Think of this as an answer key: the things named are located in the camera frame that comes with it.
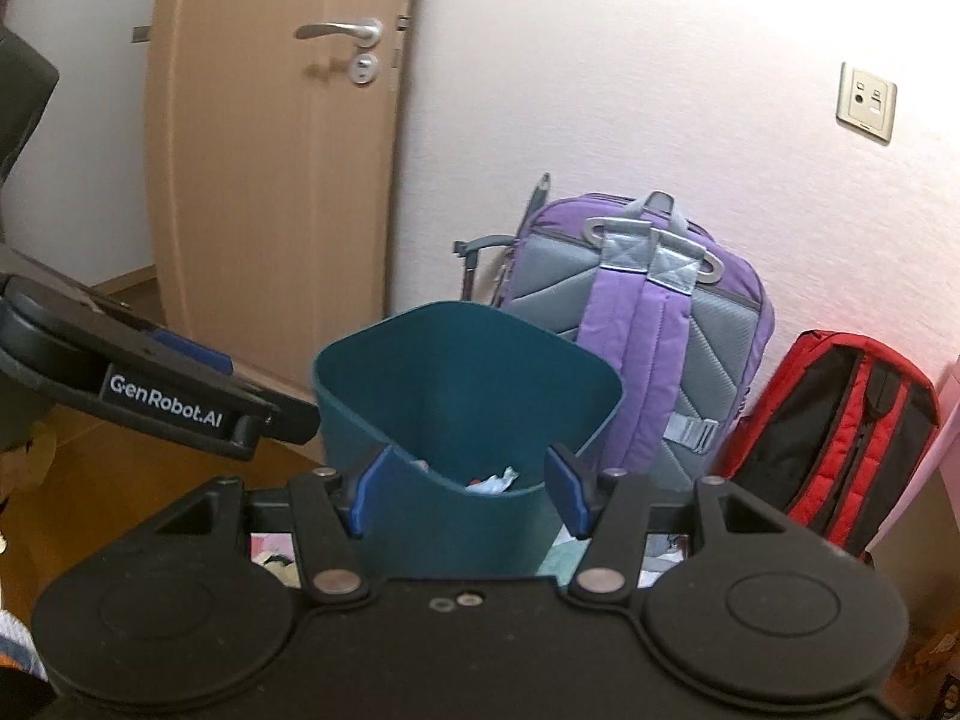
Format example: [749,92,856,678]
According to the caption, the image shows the grey pole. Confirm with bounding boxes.
[517,172,552,241]

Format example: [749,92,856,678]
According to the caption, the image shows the dark teal plastic bin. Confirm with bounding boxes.
[311,301,623,578]

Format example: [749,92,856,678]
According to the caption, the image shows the beige wall socket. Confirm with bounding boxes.
[835,61,897,145]

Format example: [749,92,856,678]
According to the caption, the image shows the red black backpack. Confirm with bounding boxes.
[709,328,942,567]

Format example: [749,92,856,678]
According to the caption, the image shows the silver door handle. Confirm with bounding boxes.
[294,17,383,46]

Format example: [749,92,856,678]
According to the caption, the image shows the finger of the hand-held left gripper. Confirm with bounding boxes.
[90,287,235,377]
[253,388,321,445]

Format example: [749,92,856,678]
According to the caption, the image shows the person's striped clothing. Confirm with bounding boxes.
[0,607,50,683]

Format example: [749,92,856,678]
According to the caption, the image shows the light wooden door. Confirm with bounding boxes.
[148,0,427,466]

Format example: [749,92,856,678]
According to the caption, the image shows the black trolley handle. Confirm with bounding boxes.
[452,236,518,305]

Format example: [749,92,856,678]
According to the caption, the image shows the purple grey backpack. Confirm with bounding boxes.
[491,191,775,496]

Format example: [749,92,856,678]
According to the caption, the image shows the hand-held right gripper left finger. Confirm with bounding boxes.
[154,446,391,605]

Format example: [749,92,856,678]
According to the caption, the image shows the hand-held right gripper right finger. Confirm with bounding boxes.
[545,444,796,605]

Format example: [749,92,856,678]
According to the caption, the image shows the zigzag quilted blanket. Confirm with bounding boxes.
[536,525,695,584]

